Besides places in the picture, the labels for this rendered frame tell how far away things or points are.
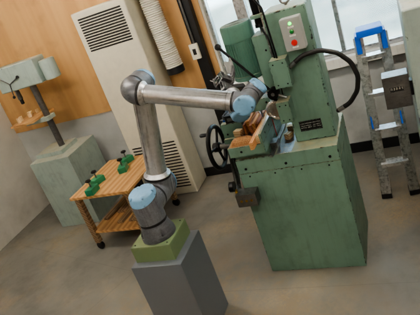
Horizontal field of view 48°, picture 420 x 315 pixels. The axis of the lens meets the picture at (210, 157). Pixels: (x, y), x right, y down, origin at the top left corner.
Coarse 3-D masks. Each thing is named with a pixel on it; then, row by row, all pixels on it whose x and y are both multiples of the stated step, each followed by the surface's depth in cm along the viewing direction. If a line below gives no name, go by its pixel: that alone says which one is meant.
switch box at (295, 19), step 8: (288, 16) 230; (296, 16) 224; (280, 24) 228; (296, 24) 226; (288, 32) 229; (296, 32) 228; (304, 32) 231; (288, 40) 231; (296, 40) 229; (304, 40) 229; (288, 48) 232; (296, 48) 231
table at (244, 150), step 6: (276, 120) 282; (276, 126) 279; (270, 132) 266; (228, 138) 282; (270, 138) 264; (258, 144) 252; (264, 144) 253; (228, 150) 260; (234, 150) 258; (240, 150) 257; (246, 150) 256; (252, 150) 255; (258, 150) 254; (264, 150) 253; (234, 156) 260; (240, 156) 259
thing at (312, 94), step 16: (304, 0) 233; (272, 16) 234; (304, 16) 229; (272, 32) 237; (272, 48) 241; (304, 48) 236; (304, 64) 240; (320, 64) 240; (304, 80) 244; (320, 80) 241; (304, 96) 248; (320, 96) 246; (304, 112) 252; (320, 112) 250; (336, 112) 265; (320, 128) 254; (336, 128) 256
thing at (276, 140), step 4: (284, 124) 288; (284, 128) 286; (280, 132) 278; (280, 136) 274; (272, 140) 263; (276, 140) 261; (272, 144) 260; (276, 144) 260; (272, 148) 261; (276, 148) 263; (272, 152) 257; (272, 156) 255
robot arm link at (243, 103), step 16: (128, 80) 219; (128, 96) 216; (144, 96) 215; (160, 96) 212; (176, 96) 210; (192, 96) 208; (208, 96) 206; (224, 96) 204; (240, 96) 201; (256, 96) 206; (240, 112) 203
